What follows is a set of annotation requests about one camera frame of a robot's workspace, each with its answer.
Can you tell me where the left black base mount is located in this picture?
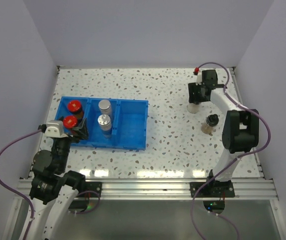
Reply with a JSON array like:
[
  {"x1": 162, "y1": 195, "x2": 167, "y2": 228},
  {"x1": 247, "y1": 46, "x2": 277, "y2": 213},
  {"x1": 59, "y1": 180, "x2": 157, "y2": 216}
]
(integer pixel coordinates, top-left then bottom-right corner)
[{"x1": 78, "y1": 181, "x2": 103, "y2": 198}]

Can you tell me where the silver-lid white spice jar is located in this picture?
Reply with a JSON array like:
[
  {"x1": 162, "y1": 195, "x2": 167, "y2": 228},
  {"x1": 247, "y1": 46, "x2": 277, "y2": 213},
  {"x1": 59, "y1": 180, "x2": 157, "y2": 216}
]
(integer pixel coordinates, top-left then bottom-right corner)
[{"x1": 98, "y1": 99, "x2": 113, "y2": 118}]

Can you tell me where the aluminium front rail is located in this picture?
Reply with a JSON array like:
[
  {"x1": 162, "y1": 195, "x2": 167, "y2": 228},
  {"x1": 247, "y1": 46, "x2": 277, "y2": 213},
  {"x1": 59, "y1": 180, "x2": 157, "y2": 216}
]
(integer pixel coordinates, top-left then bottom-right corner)
[{"x1": 15, "y1": 177, "x2": 280, "y2": 201}]

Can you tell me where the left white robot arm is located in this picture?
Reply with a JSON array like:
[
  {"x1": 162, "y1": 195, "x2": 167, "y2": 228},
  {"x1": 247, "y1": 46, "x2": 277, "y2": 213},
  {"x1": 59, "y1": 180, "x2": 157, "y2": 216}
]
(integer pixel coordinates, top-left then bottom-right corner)
[{"x1": 20, "y1": 118, "x2": 89, "y2": 240}]

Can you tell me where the blue plastic divided bin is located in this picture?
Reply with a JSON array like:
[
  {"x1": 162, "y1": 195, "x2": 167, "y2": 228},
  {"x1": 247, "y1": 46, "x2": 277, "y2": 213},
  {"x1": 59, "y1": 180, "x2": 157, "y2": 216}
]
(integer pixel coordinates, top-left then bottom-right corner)
[{"x1": 55, "y1": 96, "x2": 148, "y2": 150}]

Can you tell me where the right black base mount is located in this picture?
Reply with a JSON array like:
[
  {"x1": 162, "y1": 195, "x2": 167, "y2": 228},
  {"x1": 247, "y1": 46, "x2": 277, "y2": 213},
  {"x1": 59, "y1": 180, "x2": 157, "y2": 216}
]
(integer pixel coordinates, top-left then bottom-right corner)
[{"x1": 189, "y1": 180, "x2": 235, "y2": 198}]

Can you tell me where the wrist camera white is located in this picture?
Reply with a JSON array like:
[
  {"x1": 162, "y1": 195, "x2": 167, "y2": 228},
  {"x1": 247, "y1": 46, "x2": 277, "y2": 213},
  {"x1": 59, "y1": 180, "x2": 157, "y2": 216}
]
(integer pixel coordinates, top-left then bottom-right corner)
[
  {"x1": 193, "y1": 67, "x2": 202, "y2": 85},
  {"x1": 44, "y1": 120, "x2": 67, "y2": 139}
]

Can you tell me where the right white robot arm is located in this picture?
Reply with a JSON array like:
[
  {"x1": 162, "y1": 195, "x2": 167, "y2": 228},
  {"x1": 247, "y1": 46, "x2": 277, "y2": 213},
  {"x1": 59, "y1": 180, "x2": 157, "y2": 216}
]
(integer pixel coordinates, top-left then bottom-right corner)
[{"x1": 187, "y1": 68, "x2": 259, "y2": 198}]

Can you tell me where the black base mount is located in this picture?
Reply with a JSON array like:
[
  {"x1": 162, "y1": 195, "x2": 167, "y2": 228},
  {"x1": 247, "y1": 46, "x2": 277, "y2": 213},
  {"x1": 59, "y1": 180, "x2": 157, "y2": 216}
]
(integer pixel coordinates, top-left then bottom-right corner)
[
  {"x1": 189, "y1": 180, "x2": 235, "y2": 198},
  {"x1": 78, "y1": 181, "x2": 103, "y2": 198}
]

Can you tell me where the black-cap brown spice grinder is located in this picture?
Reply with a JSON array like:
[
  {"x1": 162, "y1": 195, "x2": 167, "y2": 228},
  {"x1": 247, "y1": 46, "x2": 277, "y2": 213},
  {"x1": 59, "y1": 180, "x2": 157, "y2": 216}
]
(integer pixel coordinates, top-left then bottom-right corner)
[{"x1": 201, "y1": 114, "x2": 219, "y2": 135}]

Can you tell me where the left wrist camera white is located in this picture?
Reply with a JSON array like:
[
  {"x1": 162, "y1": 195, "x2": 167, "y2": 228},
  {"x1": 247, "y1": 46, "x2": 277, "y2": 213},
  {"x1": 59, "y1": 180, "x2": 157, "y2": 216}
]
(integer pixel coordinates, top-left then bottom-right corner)
[{"x1": 44, "y1": 120, "x2": 67, "y2": 139}]

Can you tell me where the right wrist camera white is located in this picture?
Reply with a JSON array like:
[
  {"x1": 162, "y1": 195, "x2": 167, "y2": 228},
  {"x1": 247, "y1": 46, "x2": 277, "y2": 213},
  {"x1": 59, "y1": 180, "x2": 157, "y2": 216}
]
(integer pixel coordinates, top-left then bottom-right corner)
[{"x1": 193, "y1": 67, "x2": 202, "y2": 85}]

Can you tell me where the black-cap white powder grinder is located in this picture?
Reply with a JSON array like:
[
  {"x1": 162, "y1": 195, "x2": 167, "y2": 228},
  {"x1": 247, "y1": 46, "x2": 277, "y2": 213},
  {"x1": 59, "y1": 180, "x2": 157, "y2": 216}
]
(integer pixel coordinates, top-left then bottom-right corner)
[{"x1": 187, "y1": 103, "x2": 200, "y2": 114}]

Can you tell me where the silver-lid blue-label spice jar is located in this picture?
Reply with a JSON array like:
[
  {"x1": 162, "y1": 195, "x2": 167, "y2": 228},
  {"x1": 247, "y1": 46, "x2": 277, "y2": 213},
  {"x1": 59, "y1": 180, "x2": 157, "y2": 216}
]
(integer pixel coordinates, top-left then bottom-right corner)
[{"x1": 97, "y1": 114, "x2": 112, "y2": 138}]

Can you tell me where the red-lid sauce jar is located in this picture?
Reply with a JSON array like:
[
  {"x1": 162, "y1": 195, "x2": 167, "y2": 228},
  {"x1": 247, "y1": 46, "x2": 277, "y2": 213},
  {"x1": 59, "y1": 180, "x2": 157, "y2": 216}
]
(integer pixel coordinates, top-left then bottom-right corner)
[
  {"x1": 63, "y1": 115, "x2": 79, "y2": 133},
  {"x1": 67, "y1": 99, "x2": 84, "y2": 121}
]

